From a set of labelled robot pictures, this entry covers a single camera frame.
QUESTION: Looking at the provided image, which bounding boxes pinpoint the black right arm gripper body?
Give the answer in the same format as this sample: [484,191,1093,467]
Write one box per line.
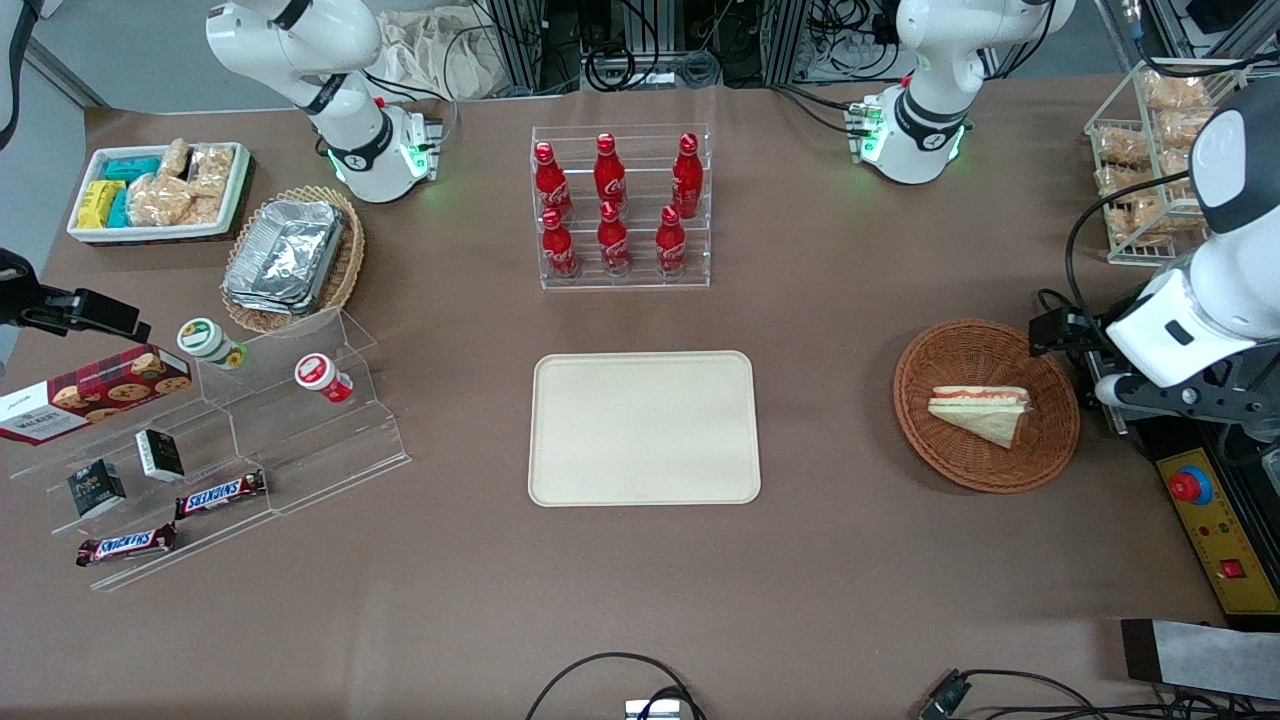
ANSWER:
[0,248,43,331]

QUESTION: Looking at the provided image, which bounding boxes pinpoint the triangle sandwich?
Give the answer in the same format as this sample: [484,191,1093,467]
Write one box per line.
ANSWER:
[927,385,1033,450]

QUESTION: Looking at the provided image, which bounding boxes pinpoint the round brown wicker basket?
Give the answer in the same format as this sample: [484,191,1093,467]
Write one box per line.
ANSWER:
[893,318,1082,495]

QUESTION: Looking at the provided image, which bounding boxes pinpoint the oval wicker basket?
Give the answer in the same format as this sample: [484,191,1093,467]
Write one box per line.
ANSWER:
[219,184,367,336]

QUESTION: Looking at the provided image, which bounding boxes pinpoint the beige plastic tray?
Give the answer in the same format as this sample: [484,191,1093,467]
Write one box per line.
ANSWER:
[527,350,763,508]

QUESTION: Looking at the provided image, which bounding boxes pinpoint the red tartan cookie box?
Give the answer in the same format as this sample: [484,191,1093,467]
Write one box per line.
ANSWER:
[0,343,194,447]

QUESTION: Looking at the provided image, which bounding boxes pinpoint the yellow snack packet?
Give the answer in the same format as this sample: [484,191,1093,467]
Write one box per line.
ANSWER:
[76,179,127,230]

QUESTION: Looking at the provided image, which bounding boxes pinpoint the clear bag of fried snacks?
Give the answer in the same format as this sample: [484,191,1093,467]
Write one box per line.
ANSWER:
[1142,71,1209,112]
[1154,108,1217,153]
[1104,194,1173,248]
[1097,127,1153,168]

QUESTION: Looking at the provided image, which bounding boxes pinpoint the green lid yogurt cup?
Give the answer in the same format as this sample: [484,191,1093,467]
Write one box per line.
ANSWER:
[176,317,248,372]

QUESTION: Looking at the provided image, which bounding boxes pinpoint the clear bag of rice crackers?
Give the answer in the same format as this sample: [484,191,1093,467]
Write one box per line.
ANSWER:
[188,144,237,199]
[126,174,195,228]

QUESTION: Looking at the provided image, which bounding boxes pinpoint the red emergency stop button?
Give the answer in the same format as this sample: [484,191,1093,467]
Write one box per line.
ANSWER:
[1169,464,1215,507]

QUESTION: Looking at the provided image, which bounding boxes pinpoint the black side cart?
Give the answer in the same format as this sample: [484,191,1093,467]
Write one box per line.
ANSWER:
[1098,340,1280,626]

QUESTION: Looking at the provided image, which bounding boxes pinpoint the small black white box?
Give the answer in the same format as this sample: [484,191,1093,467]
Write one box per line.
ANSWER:
[134,427,187,484]

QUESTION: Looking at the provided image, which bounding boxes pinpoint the white rectangular snack bin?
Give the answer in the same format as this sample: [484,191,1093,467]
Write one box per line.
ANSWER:
[66,141,253,245]

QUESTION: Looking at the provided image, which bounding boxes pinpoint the stack of foil containers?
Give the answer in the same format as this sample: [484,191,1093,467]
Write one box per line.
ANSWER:
[221,199,348,317]

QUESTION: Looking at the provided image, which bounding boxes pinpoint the yellow emergency stop box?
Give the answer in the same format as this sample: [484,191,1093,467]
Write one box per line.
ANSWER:
[1154,446,1280,617]

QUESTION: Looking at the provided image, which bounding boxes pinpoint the brown snickers bar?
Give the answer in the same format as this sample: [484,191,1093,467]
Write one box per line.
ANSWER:
[174,469,269,521]
[75,522,179,569]

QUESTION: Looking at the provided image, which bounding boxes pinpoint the red lid yogurt cup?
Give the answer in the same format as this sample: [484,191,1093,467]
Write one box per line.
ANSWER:
[293,352,355,406]

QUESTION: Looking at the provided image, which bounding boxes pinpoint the clear acrylic stepped stand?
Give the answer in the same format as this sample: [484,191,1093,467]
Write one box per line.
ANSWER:
[8,305,413,593]

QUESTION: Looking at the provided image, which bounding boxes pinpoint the grey flat panel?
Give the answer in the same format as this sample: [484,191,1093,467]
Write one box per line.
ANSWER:
[1119,617,1280,702]

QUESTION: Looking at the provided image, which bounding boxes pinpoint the red cola bottle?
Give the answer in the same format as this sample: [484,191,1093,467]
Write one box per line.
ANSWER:
[654,205,689,277]
[533,141,575,220]
[597,201,633,277]
[540,207,581,280]
[671,132,705,220]
[594,133,629,209]

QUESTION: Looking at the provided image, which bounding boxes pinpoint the clear acrylic bottle rack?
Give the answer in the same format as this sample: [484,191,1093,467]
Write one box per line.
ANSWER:
[530,123,712,292]

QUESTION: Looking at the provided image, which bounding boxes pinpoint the beige cloth bag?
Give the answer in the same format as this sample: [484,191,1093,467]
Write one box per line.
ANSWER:
[372,4,503,102]

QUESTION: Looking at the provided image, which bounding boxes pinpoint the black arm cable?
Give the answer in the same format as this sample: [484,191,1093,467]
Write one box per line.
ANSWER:
[1034,169,1217,327]

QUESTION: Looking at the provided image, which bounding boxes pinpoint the white wire rack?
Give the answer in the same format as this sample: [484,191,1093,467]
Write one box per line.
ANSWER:
[1084,57,1253,267]

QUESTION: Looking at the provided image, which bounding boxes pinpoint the thick black hanging cable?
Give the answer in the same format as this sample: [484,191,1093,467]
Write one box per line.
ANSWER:
[0,0,43,153]

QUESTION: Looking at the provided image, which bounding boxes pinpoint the black cable with connector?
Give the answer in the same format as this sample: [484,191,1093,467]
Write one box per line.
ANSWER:
[918,667,1236,720]

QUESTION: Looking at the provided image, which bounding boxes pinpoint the black looped cable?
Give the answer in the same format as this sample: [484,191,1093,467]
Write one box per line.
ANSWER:
[524,651,707,720]

